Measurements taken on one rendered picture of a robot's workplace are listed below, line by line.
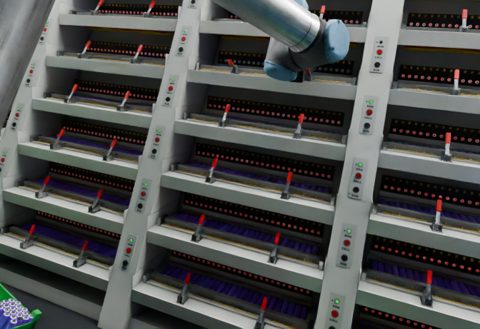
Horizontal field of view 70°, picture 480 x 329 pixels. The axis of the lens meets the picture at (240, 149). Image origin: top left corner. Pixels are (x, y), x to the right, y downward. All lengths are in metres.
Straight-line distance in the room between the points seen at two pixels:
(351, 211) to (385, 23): 0.61
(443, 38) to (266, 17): 0.68
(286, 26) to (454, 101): 0.62
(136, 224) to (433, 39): 1.14
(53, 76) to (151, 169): 0.74
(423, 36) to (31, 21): 1.04
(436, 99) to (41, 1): 1.01
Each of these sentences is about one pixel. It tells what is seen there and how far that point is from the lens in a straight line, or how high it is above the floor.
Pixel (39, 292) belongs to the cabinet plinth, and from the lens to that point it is 1.61.
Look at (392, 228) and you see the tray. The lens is 1.09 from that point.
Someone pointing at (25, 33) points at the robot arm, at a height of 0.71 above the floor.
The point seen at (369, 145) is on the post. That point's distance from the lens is 1.10.
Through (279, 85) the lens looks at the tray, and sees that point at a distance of 1.19.
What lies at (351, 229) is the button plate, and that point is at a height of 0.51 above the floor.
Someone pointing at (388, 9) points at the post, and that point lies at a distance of 1.28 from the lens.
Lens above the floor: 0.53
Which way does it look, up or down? 8 degrees up
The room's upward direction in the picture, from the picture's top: 13 degrees clockwise
